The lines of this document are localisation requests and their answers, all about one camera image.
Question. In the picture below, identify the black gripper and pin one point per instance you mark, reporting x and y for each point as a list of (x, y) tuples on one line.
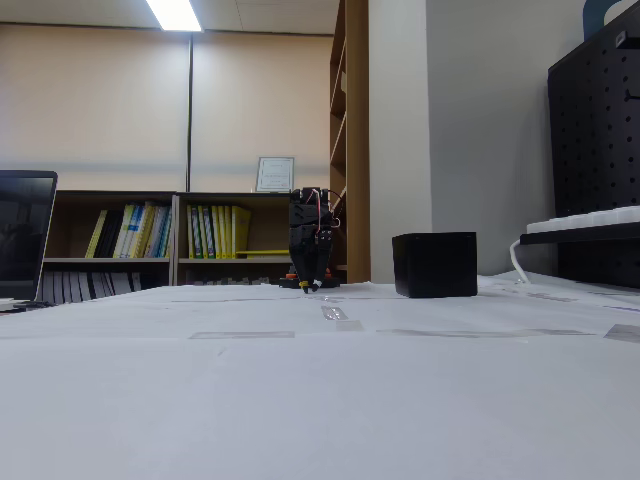
[(306, 249)]

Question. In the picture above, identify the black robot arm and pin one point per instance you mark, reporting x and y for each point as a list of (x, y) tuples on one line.
[(302, 210)]

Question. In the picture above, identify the black open box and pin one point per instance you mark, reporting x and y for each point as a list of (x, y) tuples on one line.
[(435, 265)]

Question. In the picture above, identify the yellow flat folder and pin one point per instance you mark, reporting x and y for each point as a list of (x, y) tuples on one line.
[(262, 252)]

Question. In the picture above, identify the wide yellow binder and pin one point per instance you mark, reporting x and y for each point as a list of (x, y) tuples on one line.
[(241, 232)]

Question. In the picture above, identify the framed certificate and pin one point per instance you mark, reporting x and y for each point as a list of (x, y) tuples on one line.
[(272, 175)]

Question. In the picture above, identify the yellow green binder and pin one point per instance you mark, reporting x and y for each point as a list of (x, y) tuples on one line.
[(191, 232), (202, 232)]

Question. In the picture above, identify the white paper table cover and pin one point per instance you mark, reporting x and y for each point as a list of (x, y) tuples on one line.
[(320, 400)]

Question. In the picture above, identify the low wooden bookshelf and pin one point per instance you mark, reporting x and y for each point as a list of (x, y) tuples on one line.
[(70, 225), (182, 225)]

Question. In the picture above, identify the blue white books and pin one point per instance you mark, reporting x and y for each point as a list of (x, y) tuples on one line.
[(152, 230)]

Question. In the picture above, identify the beige roller blind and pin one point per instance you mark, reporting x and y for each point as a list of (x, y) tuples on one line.
[(260, 100), (90, 100)]

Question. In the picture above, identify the yellow white book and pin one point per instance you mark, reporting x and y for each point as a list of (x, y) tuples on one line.
[(125, 230)]

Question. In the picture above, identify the black binders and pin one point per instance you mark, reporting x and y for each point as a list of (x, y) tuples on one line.
[(110, 235)]

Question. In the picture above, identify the yellow slim book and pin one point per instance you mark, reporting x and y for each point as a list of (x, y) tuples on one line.
[(96, 235)]

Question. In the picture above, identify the tall wooden bookshelf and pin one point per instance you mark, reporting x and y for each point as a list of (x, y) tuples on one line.
[(357, 50)]

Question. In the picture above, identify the grey binder row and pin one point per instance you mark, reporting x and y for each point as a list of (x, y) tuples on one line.
[(85, 287)]

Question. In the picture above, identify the ceiling light panel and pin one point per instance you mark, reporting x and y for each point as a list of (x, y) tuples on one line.
[(175, 15)]

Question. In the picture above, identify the dark laptop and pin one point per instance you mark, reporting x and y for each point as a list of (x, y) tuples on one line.
[(22, 235)]

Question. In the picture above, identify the black pegboard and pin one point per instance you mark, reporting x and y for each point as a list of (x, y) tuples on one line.
[(595, 125)]

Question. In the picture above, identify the dark blue round object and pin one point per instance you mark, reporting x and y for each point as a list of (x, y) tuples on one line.
[(595, 15)]

